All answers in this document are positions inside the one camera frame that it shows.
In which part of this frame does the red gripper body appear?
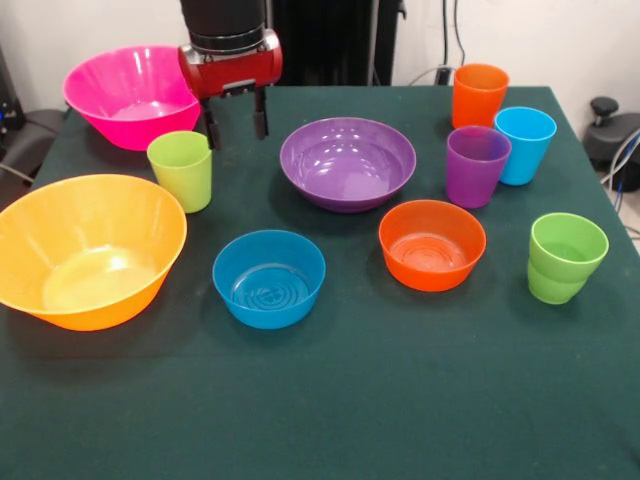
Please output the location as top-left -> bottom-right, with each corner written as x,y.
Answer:
177,28 -> 284,101

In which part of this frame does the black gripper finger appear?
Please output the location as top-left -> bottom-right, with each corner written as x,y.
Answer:
252,86 -> 270,139
200,95 -> 223,151

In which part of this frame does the lime yellow cup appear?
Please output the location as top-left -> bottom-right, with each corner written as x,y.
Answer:
146,130 -> 214,215

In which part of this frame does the black computer tower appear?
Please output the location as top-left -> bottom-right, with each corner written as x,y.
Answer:
0,44 -> 26,146

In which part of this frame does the purple bowl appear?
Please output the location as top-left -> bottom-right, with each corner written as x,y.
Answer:
279,116 -> 418,215

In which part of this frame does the large pink bowl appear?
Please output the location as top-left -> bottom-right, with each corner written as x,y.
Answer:
61,44 -> 204,152

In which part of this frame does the large orange yellow bowl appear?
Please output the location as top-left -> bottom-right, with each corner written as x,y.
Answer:
0,173 -> 189,332

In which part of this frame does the small blue bowl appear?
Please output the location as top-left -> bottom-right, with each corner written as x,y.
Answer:
211,229 -> 327,330

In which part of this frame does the orange cup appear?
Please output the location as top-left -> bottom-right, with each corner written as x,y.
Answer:
452,63 -> 510,130

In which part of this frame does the purple cup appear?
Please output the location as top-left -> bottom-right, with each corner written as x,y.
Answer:
445,125 -> 513,210

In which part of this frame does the small orange bowl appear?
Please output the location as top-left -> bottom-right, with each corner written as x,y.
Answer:
377,199 -> 488,293

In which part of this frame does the blue cup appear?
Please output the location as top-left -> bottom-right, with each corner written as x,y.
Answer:
493,106 -> 558,187

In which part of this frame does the dark green tablecloth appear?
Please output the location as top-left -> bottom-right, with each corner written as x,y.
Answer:
0,84 -> 640,480

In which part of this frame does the green cup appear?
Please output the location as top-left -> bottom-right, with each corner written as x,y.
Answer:
529,212 -> 610,281
526,259 -> 589,306

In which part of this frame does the black equipment with knob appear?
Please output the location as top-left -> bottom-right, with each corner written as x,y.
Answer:
583,97 -> 640,174

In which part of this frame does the white cable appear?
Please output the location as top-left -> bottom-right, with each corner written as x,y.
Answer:
407,64 -> 444,87

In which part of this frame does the black cable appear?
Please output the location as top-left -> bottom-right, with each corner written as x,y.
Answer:
453,0 -> 470,67
442,0 -> 451,69

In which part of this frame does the blue cable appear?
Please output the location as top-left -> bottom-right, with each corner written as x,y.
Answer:
602,127 -> 640,211

